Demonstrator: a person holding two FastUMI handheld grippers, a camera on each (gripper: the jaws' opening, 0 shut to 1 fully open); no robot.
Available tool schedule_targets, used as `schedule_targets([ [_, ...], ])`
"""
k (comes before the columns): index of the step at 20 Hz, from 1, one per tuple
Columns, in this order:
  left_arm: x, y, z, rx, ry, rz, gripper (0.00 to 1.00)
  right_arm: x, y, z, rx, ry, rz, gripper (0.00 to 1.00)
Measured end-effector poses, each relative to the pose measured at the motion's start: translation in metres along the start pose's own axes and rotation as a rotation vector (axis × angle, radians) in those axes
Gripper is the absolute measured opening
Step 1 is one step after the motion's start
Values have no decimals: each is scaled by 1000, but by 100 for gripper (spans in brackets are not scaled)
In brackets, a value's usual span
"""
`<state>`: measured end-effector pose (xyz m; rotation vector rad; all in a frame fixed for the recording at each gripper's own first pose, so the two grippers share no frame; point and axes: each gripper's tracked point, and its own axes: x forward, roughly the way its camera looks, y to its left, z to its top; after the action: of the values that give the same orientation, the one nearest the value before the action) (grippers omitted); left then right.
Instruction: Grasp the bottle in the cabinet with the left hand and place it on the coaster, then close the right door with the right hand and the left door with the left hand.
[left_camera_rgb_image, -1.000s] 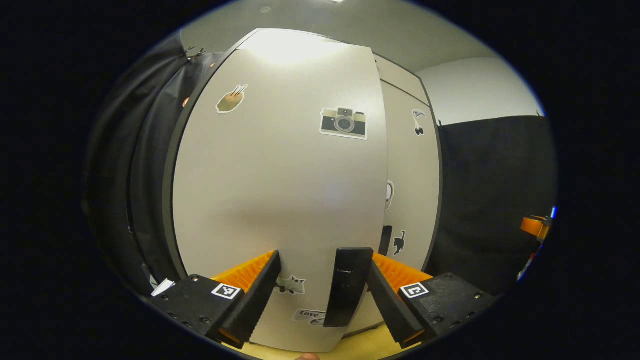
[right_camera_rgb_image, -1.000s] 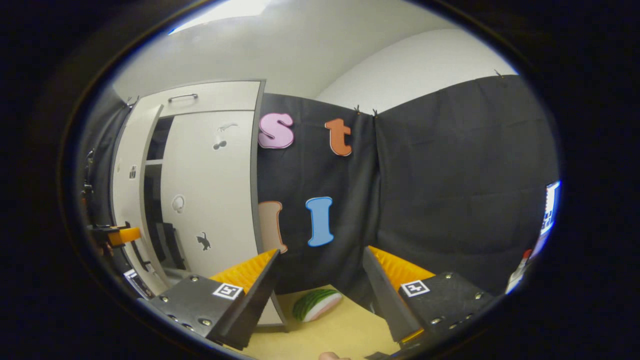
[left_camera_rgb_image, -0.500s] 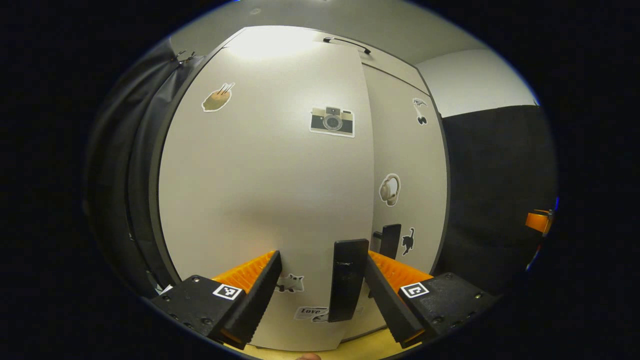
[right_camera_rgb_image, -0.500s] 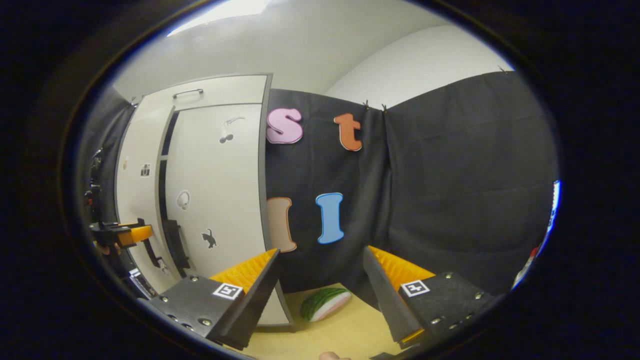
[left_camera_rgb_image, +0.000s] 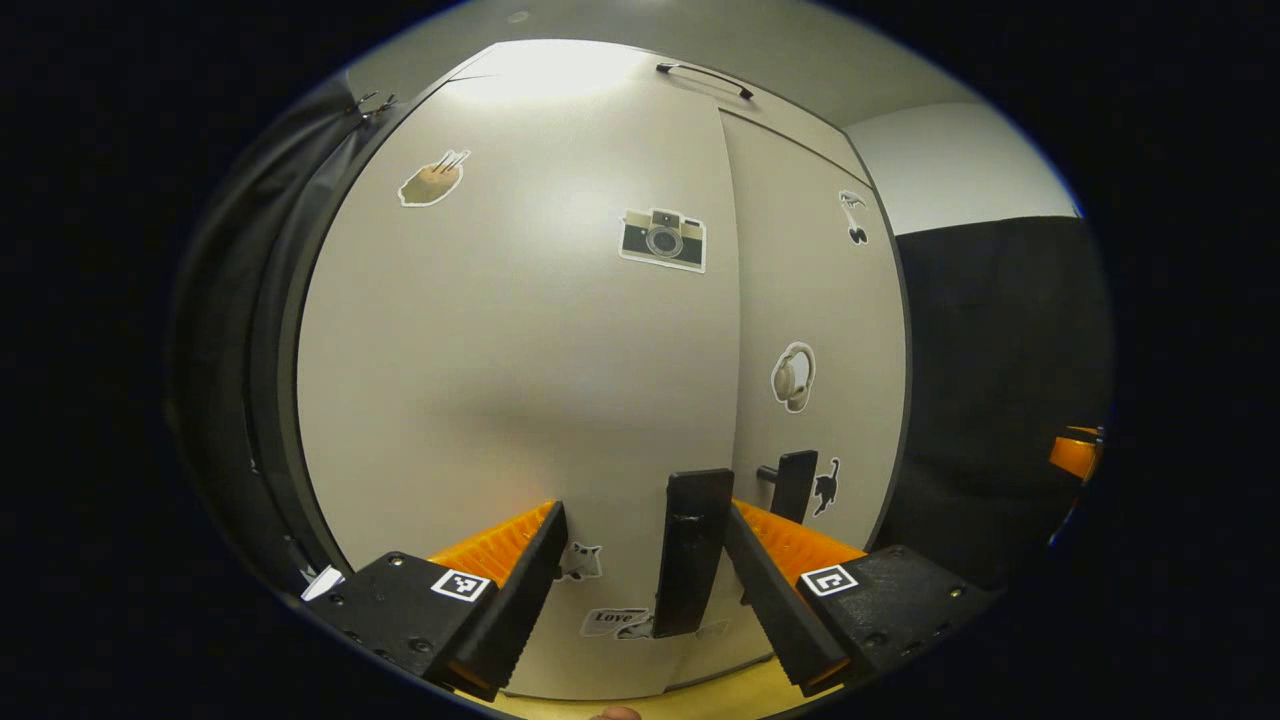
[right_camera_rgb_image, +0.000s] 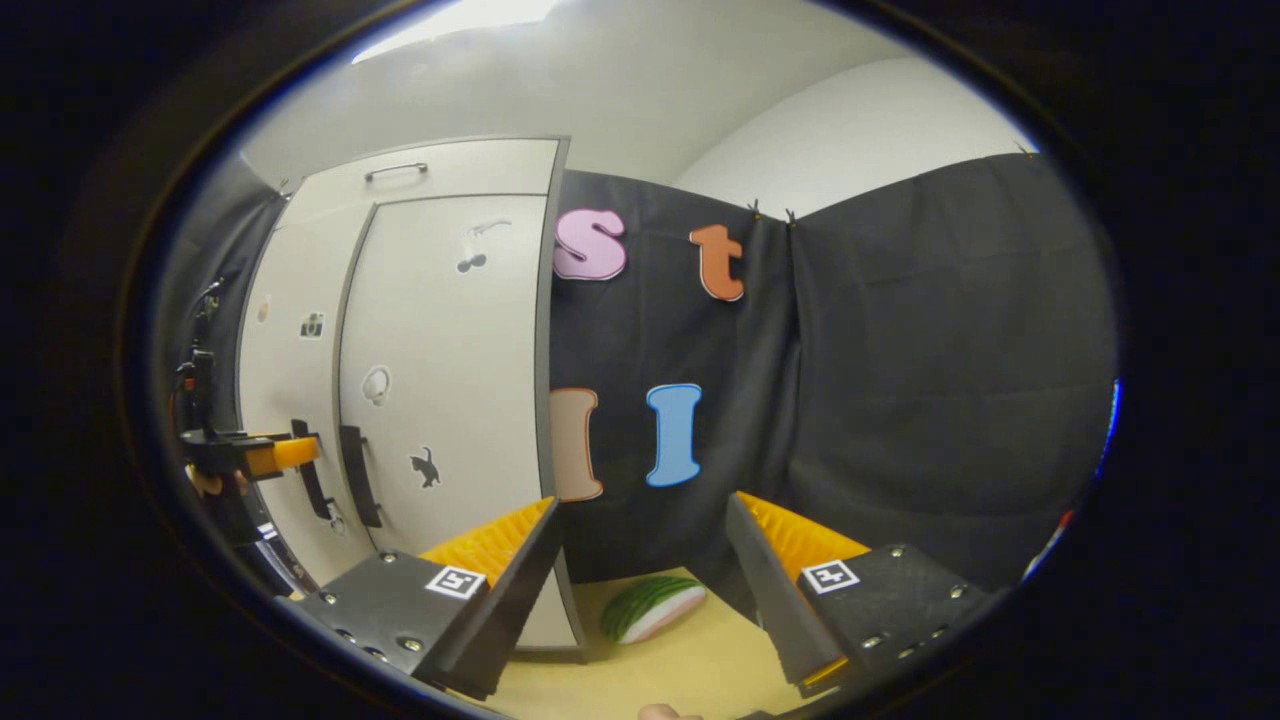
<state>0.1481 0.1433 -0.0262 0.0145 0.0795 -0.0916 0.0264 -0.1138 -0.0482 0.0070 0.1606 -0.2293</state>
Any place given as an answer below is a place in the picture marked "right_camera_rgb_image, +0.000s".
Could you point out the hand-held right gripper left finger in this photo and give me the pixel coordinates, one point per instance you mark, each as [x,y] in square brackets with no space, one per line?
[520,590]

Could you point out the white cabinet drawer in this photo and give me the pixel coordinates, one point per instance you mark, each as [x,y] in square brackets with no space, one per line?
[470,170]

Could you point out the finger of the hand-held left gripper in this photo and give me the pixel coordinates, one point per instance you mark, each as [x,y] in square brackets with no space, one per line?
[285,455]

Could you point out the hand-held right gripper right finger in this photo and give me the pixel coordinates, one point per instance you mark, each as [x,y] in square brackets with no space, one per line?
[770,600]

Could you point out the white cabinet door camera sticker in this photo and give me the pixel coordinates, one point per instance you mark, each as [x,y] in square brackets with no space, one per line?
[285,380]

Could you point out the watermelon slice toy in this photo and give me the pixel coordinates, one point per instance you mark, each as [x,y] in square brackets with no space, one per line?
[650,610]

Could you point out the white cabinet door cat sticker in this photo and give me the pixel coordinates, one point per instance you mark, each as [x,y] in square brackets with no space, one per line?
[450,350]

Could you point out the white and grey cabinet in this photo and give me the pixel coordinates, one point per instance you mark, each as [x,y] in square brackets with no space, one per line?
[544,350]

